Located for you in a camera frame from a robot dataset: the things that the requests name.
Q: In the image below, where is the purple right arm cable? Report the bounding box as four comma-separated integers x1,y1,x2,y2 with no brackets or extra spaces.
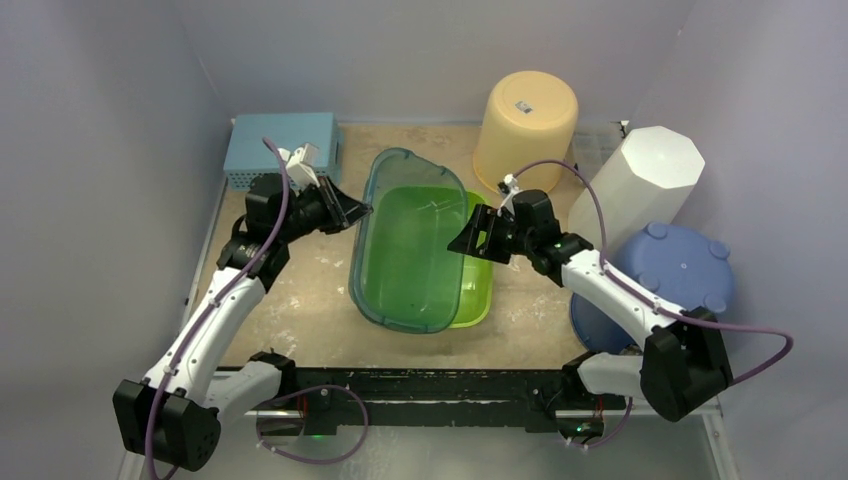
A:
510,158,795,387

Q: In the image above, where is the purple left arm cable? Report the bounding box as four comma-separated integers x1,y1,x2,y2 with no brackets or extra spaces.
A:
143,136,293,480

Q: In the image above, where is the dark green tray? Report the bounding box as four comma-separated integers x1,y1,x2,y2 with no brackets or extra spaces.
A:
349,147,469,334

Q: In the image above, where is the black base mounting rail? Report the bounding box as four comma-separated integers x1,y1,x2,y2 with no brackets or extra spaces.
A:
255,367,626,435

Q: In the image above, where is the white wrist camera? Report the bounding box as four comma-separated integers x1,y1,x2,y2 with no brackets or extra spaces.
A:
276,142,326,190
497,174,521,216

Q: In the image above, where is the blue round bucket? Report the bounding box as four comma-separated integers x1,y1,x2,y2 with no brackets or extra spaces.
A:
569,222,735,354

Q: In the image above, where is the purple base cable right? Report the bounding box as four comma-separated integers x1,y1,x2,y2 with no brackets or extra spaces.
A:
563,397,634,452

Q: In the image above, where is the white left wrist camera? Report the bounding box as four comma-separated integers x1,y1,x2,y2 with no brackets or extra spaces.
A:
276,142,326,190

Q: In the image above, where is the light blue perforated basket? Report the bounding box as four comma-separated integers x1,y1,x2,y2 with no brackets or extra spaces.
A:
222,111,346,193

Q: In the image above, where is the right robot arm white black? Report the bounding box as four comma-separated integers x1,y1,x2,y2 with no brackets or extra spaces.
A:
447,190,734,422

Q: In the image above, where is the cream printed bucket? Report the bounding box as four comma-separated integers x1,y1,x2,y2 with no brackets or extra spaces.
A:
472,70,579,191

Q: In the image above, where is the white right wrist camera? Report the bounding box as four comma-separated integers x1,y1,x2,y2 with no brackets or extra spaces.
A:
497,174,521,216

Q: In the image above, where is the white octagonal large container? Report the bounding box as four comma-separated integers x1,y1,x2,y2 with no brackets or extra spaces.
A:
567,126,705,255

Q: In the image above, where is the clear plastic small box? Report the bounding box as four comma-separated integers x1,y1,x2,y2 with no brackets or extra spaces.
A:
568,121,627,180

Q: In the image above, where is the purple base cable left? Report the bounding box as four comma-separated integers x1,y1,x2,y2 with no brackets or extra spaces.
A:
254,384,370,468

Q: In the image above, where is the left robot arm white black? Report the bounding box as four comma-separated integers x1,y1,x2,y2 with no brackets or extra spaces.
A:
112,174,373,475

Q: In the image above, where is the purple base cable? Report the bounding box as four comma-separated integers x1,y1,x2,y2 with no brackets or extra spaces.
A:
563,397,634,452
254,384,370,468

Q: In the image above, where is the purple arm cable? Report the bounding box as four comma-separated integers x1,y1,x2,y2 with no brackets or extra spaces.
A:
510,158,795,387
143,136,293,480

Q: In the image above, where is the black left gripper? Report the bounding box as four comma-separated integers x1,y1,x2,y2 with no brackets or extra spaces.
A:
277,175,372,244

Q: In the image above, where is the lime green tray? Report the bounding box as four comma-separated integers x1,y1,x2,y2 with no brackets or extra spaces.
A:
438,190,494,329

